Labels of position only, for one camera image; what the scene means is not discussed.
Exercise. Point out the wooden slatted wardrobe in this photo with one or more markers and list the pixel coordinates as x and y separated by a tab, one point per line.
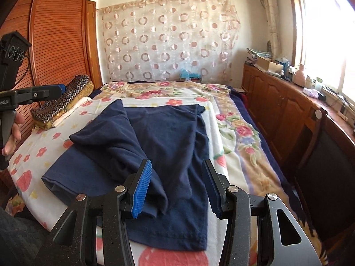
55	33

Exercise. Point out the yellow cloth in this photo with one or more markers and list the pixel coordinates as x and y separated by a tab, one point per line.
84	91

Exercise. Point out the pink bottle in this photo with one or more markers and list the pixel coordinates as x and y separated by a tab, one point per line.
298	76

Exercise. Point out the circle patterned sheer curtain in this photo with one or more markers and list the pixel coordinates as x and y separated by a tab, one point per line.
166	33

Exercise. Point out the cardboard box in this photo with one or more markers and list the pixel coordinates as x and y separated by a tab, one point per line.
267	65

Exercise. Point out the floral blanket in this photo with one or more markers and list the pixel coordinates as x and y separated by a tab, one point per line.
244	133

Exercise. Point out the stack of folded cloths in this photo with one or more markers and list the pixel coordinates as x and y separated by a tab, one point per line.
256	53

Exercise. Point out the window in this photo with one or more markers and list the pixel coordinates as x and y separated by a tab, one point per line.
324	33

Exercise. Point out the teal box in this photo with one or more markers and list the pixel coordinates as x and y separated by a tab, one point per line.
190	75

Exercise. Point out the dark chair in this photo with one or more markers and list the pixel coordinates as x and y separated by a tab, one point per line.
324	177

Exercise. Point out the person's left hand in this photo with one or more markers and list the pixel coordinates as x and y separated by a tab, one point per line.
15	133

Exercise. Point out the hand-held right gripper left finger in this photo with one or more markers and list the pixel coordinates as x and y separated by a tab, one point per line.
141	188

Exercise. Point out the wooden cabinet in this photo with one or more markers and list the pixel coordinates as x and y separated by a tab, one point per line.
277	94

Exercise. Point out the dark medallion patterned cloth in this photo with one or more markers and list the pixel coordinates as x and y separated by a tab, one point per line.
69	91

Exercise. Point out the navy printed T-shirt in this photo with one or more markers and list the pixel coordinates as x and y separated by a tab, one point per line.
166	138

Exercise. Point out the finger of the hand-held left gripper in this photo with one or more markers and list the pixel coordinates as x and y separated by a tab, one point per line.
59	88

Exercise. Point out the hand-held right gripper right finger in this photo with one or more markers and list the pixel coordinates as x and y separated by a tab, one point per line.
213	188

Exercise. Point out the person's dark clothing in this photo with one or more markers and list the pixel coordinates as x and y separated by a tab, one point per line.
16	241

